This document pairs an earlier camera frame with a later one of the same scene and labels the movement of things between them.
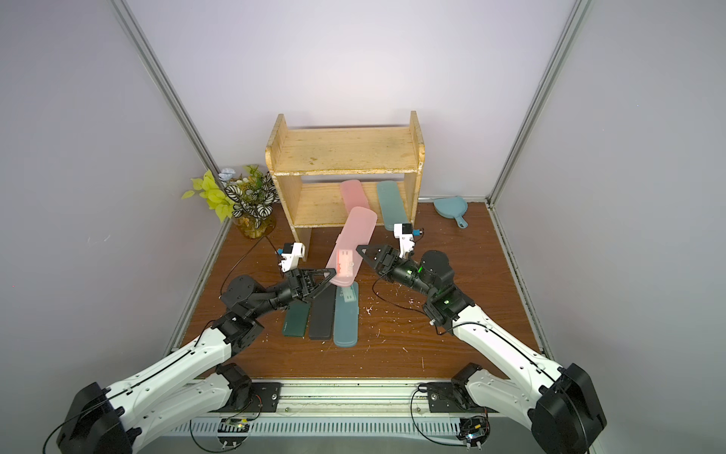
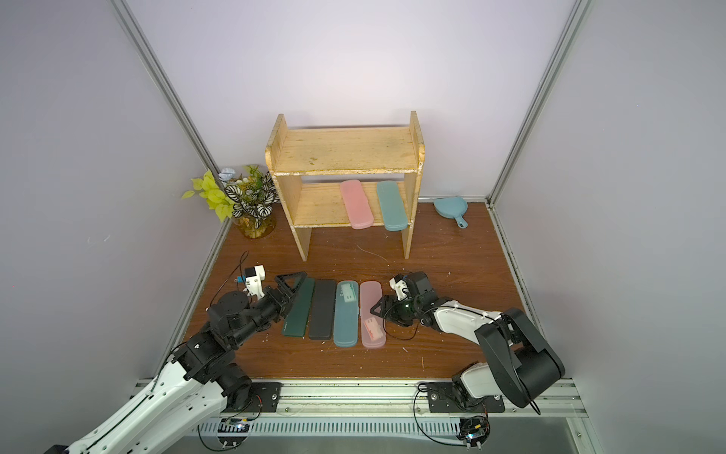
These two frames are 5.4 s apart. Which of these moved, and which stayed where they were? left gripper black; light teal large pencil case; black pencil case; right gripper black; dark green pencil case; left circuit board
Moved: right gripper black; left gripper black
Stayed: black pencil case; left circuit board; dark green pencil case; light teal large pencil case
